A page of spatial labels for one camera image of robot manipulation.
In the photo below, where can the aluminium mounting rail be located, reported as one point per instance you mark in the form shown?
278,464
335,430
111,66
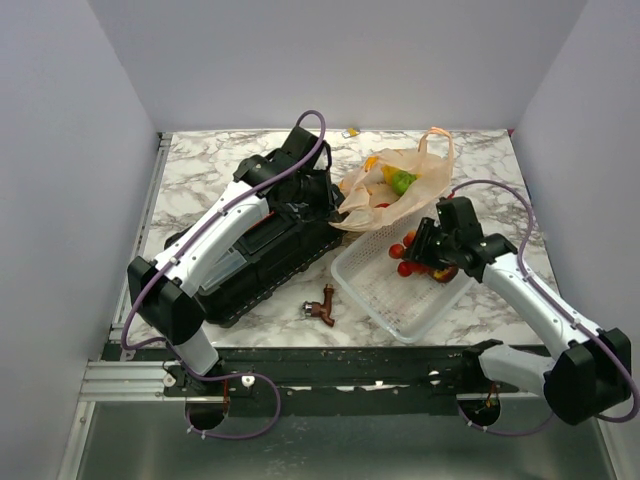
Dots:
151,373

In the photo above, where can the yellow orange fake fruit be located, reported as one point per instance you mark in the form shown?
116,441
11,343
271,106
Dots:
388,172

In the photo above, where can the black plastic toolbox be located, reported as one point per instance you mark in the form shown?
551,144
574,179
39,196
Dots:
274,250

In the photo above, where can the clear plastic basket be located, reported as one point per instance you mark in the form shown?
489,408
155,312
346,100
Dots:
406,307

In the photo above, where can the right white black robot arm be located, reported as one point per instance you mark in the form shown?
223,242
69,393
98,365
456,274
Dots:
587,369

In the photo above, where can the dark red fake plum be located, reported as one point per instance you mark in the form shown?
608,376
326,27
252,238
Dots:
445,275

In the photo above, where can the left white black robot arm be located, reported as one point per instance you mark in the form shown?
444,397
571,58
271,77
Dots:
162,290

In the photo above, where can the brown metal faucet tap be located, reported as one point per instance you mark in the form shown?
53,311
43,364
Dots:
321,310

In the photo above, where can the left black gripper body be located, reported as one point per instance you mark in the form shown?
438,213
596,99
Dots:
313,197

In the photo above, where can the orange plastic bag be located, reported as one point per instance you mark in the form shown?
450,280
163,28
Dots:
370,204

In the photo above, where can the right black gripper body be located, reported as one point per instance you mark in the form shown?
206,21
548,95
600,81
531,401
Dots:
448,243

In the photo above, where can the green fake fruit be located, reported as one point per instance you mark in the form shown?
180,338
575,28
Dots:
401,182

